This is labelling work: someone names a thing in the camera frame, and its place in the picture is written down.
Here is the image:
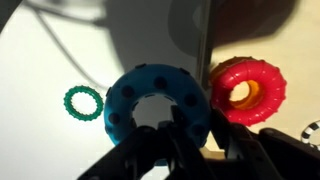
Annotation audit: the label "small black white striped ring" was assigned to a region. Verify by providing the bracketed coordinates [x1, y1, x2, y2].
[300, 119, 320, 151]

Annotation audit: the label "red ribbed ring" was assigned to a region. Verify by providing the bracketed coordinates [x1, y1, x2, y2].
[209, 57, 288, 127]

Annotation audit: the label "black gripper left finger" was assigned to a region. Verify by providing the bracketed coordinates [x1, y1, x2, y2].
[77, 104, 214, 180]

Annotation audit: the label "dark green thin ring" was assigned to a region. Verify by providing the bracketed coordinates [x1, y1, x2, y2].
[63, 85, 105, 122]

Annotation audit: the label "wooden tray box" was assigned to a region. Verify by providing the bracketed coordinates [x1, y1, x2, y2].
[195, 0, 320, 160]

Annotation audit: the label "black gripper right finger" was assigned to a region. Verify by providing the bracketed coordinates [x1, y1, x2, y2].
[210, 107, 320, 180]

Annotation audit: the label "orange ring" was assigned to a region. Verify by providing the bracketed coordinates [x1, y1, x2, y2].
[209, 57, 264, 111]

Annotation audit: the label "blue ring with dark holes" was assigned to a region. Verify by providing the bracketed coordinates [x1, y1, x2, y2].
[103, 63, 212, 167]

